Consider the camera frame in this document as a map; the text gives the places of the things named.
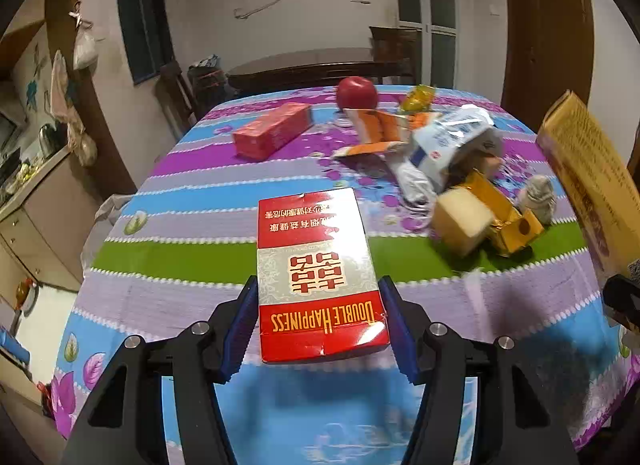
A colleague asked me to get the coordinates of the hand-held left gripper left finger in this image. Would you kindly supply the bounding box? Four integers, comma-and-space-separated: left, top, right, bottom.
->
60, 275, 261, 465

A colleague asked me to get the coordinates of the hanging white plastic bag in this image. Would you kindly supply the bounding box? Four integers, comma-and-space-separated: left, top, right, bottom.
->
70, 10, 98, 71

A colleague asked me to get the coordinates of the dark wooden chair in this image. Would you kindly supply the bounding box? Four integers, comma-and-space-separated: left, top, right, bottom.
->
157, 61, 198, 132

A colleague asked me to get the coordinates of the striped floral tablecloth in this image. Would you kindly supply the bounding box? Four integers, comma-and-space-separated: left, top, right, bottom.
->
50, 84, 636, 465

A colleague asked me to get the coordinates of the kitchen cabinet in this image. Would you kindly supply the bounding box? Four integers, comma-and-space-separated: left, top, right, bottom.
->
0, 145, 103, 291

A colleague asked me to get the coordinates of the red cigarette box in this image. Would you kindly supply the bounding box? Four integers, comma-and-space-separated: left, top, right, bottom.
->
256, 188, 392, 365

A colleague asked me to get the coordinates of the white blue milk bag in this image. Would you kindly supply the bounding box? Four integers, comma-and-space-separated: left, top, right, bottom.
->
407, 105, 503, 191

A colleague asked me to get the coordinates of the gold cardboard box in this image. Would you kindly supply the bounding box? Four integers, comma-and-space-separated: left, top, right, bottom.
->
465, 170, 545, 257

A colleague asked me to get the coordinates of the yellow green snack packet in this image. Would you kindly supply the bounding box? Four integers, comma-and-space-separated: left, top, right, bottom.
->
398, 84, 437, 115

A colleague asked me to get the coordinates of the orange white torn packet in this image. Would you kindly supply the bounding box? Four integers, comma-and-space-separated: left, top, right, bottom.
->
332, 141, 408, 160
347, 109, 436, 143

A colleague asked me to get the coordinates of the pale yellow sponge block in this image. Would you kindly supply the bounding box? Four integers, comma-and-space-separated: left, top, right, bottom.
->
432, 186, 496, 257

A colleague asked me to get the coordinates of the long red carton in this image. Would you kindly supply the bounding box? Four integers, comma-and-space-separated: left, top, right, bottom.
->
232, 102, 314, 162

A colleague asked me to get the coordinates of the red apple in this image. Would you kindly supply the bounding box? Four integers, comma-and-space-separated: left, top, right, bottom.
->
336, 76, 378, 111

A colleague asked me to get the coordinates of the glass door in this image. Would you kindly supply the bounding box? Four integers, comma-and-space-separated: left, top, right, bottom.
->
392, 0, 458, 87

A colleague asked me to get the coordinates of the knotted white cloth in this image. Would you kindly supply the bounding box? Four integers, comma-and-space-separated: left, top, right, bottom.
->
517, 175, 557, 226

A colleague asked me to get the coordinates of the metal kettle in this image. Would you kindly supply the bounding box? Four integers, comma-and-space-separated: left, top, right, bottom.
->
37, 122, 63, 158

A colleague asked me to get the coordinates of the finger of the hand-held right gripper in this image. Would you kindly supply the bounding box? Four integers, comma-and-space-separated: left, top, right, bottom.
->
602, 272, 640, 331

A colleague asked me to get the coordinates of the large yellow cardboard box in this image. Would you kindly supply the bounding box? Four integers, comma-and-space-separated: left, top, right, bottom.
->
536, 90, 640, 278

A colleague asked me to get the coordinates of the brown wooden chair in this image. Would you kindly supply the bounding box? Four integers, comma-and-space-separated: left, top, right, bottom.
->
369, 26, 423, 86

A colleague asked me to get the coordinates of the white silver wrapper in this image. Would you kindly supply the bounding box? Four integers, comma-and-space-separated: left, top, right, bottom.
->
392, 158, 436, 210

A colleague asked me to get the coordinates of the dark wooden table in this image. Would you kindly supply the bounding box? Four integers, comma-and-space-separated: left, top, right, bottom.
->
226, 48, 416, 94

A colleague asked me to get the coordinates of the black bag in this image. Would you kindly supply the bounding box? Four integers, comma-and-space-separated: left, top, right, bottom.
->
187, 55, 229, 116

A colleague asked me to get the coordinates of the wooden door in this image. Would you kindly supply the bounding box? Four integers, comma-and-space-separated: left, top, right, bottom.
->
502, 0, 596, 107

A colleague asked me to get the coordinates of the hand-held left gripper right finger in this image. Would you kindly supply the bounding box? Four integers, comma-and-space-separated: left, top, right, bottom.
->
378, 275, 579, 465

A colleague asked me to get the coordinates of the dark window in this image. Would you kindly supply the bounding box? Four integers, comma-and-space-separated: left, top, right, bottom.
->
116, 0, 174, 86

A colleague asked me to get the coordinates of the hanging pink cloth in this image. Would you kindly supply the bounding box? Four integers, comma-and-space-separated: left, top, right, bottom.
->
50, 50, 98, 167

